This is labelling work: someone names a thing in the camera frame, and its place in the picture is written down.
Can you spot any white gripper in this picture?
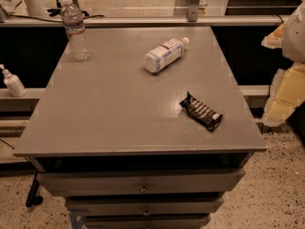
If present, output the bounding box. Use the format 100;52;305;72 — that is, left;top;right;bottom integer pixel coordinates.
261;3;305;127

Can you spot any black snack bar wrapper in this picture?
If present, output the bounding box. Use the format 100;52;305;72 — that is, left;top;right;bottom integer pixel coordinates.
179;93;223;133

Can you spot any white blue plastic bottle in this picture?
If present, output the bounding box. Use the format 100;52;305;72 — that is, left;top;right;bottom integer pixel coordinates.
144;37;190;73

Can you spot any clear water bottle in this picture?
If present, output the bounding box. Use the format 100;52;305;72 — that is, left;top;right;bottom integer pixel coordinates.
60;0;91;61

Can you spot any white pump dispenser bottle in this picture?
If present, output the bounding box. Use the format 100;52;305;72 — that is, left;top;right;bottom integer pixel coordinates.
0;64;27;97

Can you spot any grey top drawer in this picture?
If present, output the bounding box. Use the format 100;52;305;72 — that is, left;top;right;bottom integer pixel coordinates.
37;168;245;197

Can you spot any grey drawer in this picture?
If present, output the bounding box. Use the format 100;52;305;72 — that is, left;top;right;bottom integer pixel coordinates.
37;168;245;197
84;214;211;229
67;193;223;217

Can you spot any grey bottom drawer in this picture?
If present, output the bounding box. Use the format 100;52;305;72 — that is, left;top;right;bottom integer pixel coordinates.
84;214;211;229

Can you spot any grey middle drawer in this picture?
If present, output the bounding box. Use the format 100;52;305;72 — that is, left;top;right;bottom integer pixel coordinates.
67;193;223;217

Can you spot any black caster leg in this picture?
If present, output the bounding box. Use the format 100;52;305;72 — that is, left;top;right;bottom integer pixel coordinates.
26;174;44;208

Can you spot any grey metal upright post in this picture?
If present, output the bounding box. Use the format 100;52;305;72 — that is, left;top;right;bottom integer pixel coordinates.
188;0;200;22

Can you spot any black cable on shelf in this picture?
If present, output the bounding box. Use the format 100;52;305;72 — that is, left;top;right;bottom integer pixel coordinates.
9;11;106;24

